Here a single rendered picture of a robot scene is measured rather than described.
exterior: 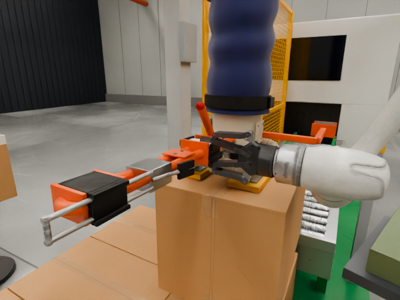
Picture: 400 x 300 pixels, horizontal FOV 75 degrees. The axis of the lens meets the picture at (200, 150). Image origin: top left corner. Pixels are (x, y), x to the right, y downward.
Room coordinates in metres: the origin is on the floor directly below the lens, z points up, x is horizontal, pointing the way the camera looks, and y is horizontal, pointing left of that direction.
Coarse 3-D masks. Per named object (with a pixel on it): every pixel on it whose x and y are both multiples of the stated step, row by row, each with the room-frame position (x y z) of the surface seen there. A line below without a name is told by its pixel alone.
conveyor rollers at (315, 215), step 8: (296, 144) 3.08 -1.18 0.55; (304, 144) 3.11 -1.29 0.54; (312, 144) 3.14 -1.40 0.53; (320, 144) 3.10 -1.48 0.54; (304, 200) 1.66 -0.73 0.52; (312, 200) 1.63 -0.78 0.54; (304, 208) 1.50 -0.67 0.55; (312, 208) 1.55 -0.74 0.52; (320, 208) 1.52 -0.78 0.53; (328, 208) 1.51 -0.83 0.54; (304, 216) 1.41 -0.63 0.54; (312, 216) 1.40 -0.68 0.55; (320, 216) 1.44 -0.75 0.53; (328, 216) 1.44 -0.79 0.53; (304, 224) 1.32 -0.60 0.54; (312, 224) 1.31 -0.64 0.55; (320, 224) 1.36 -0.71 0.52; (312, 232) 1.23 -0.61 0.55; (320, 232) 1.27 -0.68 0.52
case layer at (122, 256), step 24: (144, 216) 1.41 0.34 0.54; (96, 240) 1.17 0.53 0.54; (120, 240) 1.17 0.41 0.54; (144, 240) 1.17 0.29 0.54; (48, 264) 0.99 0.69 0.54; (72, 264) 0.99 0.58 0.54; (96, 264) 0.99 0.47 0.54; (120, 264) 0.99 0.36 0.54; (144, 264) 0.99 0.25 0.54; (24, 288) 0.85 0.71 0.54; (48, 288) 0.85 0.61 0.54; (72, 288) 0.85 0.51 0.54; (96, 288) 0.85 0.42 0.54; (120, 288) 0.85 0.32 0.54; (144, 288) 0.85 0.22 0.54; (288, 288) 0.87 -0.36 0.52
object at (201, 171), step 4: (196, 168) 0.82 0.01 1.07; (200, 168) 0.82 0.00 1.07; (204, 168) 0.83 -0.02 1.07; (208, 168) 0.83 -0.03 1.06; (196, 172) 0.79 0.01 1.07; (200, 172) 0.80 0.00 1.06; (204, 172) 0.80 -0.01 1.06; (208, 172) 0.82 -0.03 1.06; (192, 176) 0.78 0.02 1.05; (196, 176) 0.78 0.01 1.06; (200, 176) 0.77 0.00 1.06; (204, 176) 0.79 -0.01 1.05
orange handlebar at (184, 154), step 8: (264, 136) 0.88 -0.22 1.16; (272, 136) 0.87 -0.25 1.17; (280, 136) 0.85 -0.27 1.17; (288, 136) 0.84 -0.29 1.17; (296, 136) 0.83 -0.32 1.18; (304, 136) 0.82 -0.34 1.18; (320, 136) 0.83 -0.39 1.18; (168, 152) 0.58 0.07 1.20; (176, 152) 0.57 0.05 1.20; (184, 152) 0.58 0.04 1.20; (192, 152) 0.59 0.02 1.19; (200, 152) 0.62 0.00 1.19; (168, 160) 0.57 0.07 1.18; (176, 160) 0.54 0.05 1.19; (184, 160) 0.55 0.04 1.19; (176, 168) 0.52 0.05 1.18; (128, 176) 0.46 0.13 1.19; (136, 176) 0.44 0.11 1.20; (136, 184) 0.42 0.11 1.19; (144, 184) 0.43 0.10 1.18; (128, 192) 0.40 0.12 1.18; (56, 200) 0.34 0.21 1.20; (64, 200) 0.34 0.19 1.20; (56, 208) 0.33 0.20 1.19; (80, 208) 0.32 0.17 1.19; (88, 208) 0.33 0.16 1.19; (64, 216) 0.32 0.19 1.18; (72, 216) 0.32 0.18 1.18
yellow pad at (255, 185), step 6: (228, 180) 0.73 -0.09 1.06; (234, 180) 0.73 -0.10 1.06; (252, 180) 0.72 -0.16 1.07; (258, 180) 0.72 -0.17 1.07; (264, 180) 0.73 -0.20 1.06; (228, 186) 0.72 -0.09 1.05; (234, 186) 0.71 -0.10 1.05; (240, 186) 0.70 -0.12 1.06; (246, 186) 0.69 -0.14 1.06; (252, 186) 0.69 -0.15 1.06; (258, 186) 0.69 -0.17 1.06; (258, 192) 0.68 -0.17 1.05
